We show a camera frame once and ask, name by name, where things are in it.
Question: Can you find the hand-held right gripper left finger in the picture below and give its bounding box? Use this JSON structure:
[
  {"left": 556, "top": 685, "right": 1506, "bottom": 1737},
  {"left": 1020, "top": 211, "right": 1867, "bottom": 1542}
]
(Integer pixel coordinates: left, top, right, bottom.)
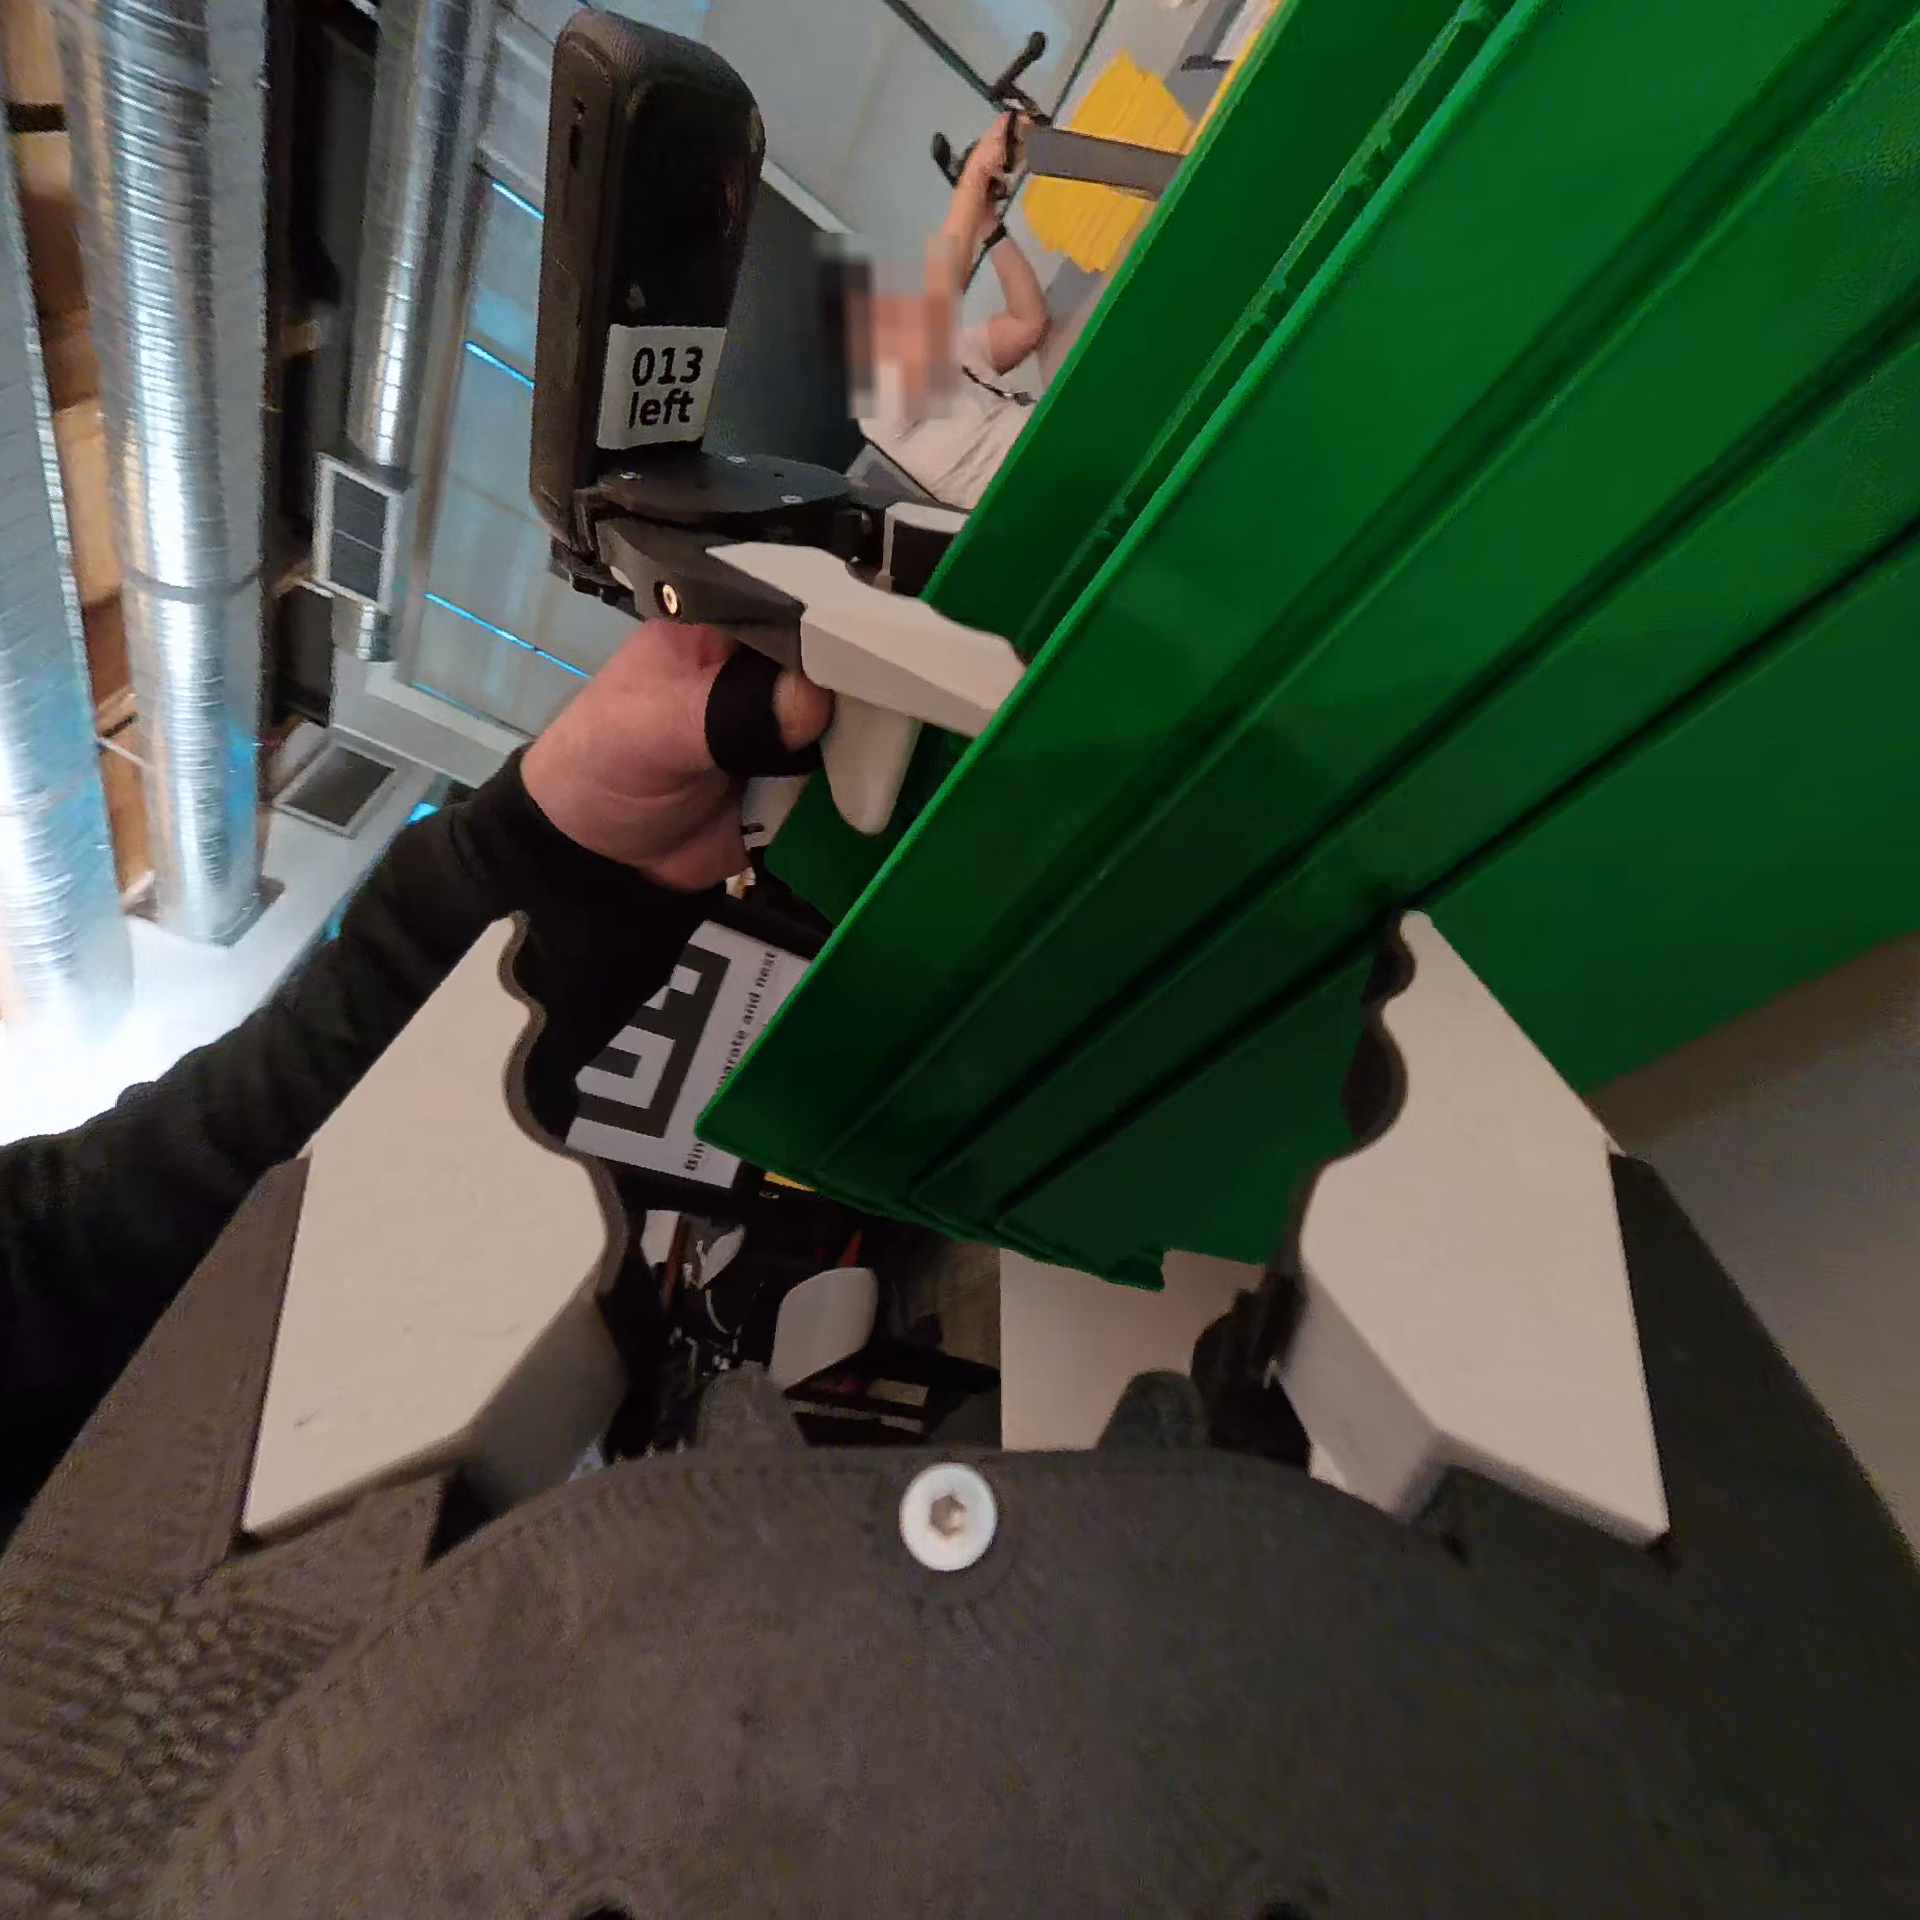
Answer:
[{"left": 239, "top": 914, "right": 630, "bottom": 1539}]

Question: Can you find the yellow mat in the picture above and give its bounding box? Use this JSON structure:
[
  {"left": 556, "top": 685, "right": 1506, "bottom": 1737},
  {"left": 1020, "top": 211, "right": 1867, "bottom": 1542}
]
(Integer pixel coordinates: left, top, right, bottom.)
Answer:
[{"left": 1061, "top": 48, "right": 1249, "bottom": 275}]

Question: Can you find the silver ventilation duct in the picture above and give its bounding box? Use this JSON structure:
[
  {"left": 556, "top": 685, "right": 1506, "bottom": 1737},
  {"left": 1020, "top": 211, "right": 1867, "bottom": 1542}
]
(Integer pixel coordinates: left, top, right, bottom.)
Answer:
[
  {"left": 342, "top": 0, "right": 486, "bottom": 470},
  {"left": 81, "top": 0, "right": 290, "bottom": 947}
]

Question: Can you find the black and white paper tag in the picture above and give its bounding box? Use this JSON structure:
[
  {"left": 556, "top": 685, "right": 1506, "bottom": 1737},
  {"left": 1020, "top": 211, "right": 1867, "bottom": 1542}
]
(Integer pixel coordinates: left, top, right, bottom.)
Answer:
[{"left": 566, "top": 918, "right": 824, "bottom": 1197}]

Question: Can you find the white vent grille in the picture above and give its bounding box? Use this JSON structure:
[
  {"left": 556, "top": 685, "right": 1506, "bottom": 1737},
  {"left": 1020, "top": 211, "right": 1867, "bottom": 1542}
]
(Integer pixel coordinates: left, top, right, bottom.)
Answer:
[{"left": 305, "top": 455, "right": 404, "bottom": 605}]

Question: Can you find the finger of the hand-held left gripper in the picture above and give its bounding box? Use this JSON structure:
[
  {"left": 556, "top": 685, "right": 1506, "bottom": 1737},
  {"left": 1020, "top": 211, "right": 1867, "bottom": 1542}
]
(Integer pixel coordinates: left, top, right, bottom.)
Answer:
[
  {"left": 881, "top": 503, "right": 973, "bottom": 595},
  {"left": 704, "top": 541, "right": 1040, "bottom": 740}
]

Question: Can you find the person's left hand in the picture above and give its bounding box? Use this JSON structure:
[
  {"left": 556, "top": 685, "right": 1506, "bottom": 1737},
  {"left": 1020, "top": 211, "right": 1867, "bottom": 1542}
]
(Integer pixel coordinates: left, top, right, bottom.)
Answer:
[{"left": 516, "top": 618, "right": 833, "bottom": 889}]

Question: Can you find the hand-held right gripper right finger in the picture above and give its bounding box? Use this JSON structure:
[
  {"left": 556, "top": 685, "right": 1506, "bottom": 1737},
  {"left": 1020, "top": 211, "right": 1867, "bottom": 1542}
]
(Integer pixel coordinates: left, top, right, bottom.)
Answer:
[{"left": 1274, "top": 905, "right": 1669, "bottom": 1548}]

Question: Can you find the person's left forearm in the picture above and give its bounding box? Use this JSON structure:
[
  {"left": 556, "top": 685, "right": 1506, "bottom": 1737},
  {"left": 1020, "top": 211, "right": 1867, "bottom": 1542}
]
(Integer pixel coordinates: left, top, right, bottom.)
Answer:
[{"left": 0, "top": 745, "right": 721, "bottom": 1539}]

